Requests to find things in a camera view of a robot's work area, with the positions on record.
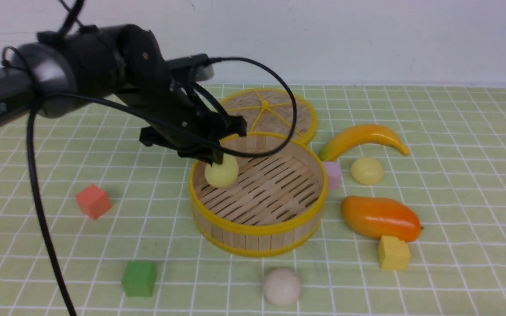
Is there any red foam cube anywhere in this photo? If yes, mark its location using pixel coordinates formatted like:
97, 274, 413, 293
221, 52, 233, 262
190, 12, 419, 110
76, 184, 112, 220

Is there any yellow toy banana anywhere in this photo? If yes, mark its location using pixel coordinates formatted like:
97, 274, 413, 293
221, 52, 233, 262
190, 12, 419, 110
318, 124, 410, 162

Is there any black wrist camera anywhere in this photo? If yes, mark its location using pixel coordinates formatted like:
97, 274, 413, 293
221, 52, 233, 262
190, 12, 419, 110
167, 53, 213, 83

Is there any yellow foam cube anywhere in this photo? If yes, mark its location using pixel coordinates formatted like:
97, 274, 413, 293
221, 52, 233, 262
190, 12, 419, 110
377, 236, 411, 271

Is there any bamboo steamer lid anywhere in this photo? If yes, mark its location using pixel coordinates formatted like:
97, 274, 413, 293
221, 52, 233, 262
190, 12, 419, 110
221, 88, 318, 144

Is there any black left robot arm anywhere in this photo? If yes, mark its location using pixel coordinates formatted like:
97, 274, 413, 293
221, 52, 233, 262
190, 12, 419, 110
0, 24, 247, 164

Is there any bamboo steamer tray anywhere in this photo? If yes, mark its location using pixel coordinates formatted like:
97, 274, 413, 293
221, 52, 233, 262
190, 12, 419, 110
188, 140, 329, 258

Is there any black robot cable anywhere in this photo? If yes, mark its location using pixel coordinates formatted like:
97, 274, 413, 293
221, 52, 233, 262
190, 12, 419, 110
1, 0, 298, 316

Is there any pink foam cube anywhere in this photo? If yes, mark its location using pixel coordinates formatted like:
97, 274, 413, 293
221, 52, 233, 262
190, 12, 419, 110
322, 161, 343, 190

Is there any pale yellow bun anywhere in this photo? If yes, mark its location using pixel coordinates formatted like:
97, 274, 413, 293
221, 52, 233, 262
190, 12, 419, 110
350, 156, 385, 186
203, 154, 239, 188

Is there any orange toy mango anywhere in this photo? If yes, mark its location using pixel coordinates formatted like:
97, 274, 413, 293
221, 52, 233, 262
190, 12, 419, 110
340, 195, 422, 243

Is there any green checkered tablecloth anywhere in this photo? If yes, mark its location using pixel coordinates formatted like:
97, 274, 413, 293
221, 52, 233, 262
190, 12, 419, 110
0, 84, 506, 316

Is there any white bun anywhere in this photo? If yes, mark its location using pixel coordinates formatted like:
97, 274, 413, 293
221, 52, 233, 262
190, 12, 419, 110
263, 267, 303, 307

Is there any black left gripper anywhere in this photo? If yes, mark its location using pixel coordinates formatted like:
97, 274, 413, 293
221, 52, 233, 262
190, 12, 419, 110
139, 83, 247, 165

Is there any green foam cube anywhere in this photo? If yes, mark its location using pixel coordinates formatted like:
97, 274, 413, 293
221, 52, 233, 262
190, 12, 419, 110
121, 260, 157, 298

